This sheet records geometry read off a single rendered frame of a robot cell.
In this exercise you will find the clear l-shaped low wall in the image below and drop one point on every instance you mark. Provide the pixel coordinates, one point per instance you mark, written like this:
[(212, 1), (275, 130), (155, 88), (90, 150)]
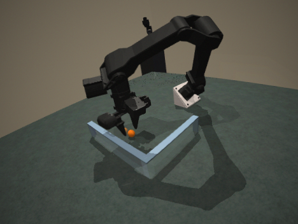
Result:
[(154, 166)]

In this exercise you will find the light blue top edge of clear corner wall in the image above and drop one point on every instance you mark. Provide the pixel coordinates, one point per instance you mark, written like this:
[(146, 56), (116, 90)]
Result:
[(138, 154)]

